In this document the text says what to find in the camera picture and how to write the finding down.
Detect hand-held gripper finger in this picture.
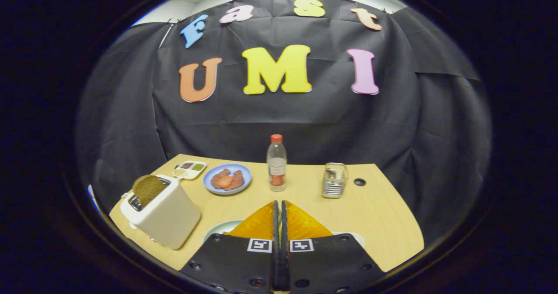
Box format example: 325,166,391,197
281,200,386,293
179,200,279,292

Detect brown toast slice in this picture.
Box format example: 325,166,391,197
132,175,167,206

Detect white round plate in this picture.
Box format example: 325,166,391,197
203,220,245,243

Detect brown meat patty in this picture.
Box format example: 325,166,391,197
211,169,231,190
229,170,245,191

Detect blue round plate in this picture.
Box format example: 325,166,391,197
203,163,252,196

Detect clear bottle with red cap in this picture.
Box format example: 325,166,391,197
266,134,288,193

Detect white toaster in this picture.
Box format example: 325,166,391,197
120,174,202,250

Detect white divided condiment tray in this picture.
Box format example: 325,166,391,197
172,161,208,180

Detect black backdrop cloth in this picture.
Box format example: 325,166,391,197
74,0,493,247

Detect metal wire basket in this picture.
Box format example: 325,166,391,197
322,162,349,199

